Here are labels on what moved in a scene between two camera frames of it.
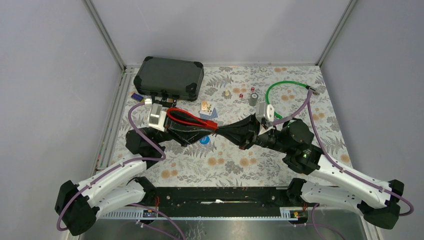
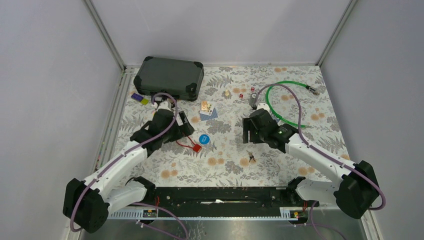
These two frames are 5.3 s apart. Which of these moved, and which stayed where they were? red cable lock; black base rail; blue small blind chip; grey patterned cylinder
Moved: red cable lock
Stayed: blue small blind chip; black base rail; grey patterned cylinder
